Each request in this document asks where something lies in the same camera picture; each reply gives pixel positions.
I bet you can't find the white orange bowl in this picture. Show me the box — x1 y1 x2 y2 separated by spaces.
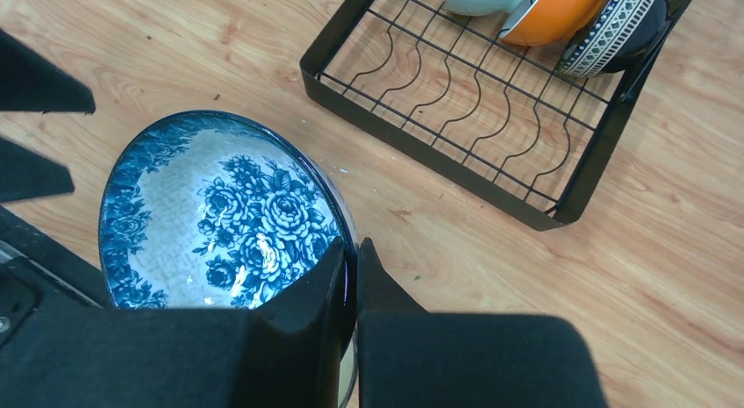
499 0 607 47

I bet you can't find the blue floral bowl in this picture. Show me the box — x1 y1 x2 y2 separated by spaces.
98 111 358 407

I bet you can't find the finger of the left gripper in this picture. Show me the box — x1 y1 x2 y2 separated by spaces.
1 32 97 114
1 138 75 204

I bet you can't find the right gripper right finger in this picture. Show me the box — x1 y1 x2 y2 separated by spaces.
357 239 607 407

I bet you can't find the black cream patterned bowl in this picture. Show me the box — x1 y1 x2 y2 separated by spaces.
558 0 670 77

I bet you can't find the black wire dish rack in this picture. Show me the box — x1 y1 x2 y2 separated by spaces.
300 0 692 231

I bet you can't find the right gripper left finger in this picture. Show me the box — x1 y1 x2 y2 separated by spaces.
1 240 349 407

